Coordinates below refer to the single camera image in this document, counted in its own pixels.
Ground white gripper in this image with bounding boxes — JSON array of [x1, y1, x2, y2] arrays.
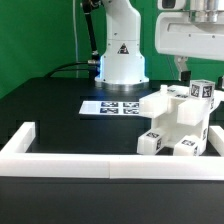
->
[[155, 0, 224, 90]]

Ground white tagged cube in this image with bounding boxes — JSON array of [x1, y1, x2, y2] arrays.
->
[[189, 79, 215, 99]]

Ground white chair back part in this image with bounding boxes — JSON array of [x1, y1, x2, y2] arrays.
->
[[139, 85, 224, 126]]

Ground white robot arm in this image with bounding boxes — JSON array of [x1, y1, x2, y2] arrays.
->
[[95, 0, 224, 91]]

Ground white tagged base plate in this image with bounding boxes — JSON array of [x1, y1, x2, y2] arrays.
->
[[79, 101, 139, 116]]

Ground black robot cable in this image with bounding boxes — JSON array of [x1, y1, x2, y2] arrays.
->
[[44, 61, 100, 79]]

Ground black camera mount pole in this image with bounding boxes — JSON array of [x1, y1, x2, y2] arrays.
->
[[81, 0, 100, 60]]

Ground thin white cable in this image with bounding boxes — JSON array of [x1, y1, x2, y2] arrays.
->
[[72, 0, 80, 79]]

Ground white U-shaped fence frame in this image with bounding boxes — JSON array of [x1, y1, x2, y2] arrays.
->
[[0, 122, 224, 181]]

